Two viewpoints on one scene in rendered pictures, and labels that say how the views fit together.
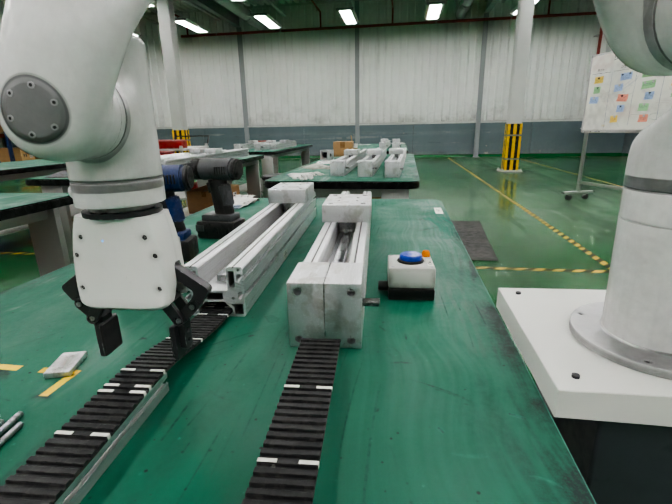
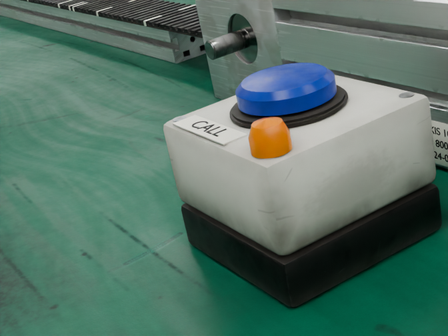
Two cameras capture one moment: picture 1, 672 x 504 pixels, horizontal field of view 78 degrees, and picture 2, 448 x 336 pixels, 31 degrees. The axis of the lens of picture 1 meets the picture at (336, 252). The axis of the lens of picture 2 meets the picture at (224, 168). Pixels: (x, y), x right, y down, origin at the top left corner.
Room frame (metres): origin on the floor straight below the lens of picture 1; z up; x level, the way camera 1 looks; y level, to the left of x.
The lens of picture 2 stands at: (0.94, -0.33, 0.95)
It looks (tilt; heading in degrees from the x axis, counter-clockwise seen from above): 23 degrees down; 146
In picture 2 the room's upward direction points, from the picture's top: 12 degrees counter-clockwise
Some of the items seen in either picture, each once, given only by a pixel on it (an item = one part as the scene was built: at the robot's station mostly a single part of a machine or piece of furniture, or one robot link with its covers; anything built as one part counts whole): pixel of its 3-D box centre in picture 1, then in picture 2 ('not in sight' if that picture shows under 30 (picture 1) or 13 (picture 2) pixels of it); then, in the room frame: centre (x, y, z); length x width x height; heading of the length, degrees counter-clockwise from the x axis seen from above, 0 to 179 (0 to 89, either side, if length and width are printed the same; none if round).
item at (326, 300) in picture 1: (336, 303); (285, 21); (0.55, 0.00, 0.83); 0.12 x 0.09 x 0.10; 84
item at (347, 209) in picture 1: (348, 212); not in sight; (1.00, -0.03, 0.87); 0.16 x 0.11 x 0.07; 174
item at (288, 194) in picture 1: (292, 196); not in sight; (1.26, 0.13, 0.87); 0.16 x 0.11 x 0.07; 174
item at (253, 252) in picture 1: (273, 231); not in sight; (1.02, 0.16, 0.82); 0.80 x 0.10 x 0.09; 174
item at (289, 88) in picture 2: (410, 258); (287, 98); (0.70, -0.13, 0.84); 0.04 x 0.04 x 0.02
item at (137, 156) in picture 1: (104, 107); not in sight; (0.42, 0.22, 1.09); 0.09 x 0.08 x 0.13; 3
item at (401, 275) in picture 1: (405, 275); (315, 164); (0.71, -0.13, 0.81); 0.10 x 0.08 x 0.06; 84
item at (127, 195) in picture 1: (118, 193); not in sight; (0.42, 0.22, 1.01); 0.09 x 0.08 x 0.03; 84
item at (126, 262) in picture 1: (130, 251); not in sight; (0.42, 0.22, 0.95); 0.10 x 0.07 x 0.11; 84
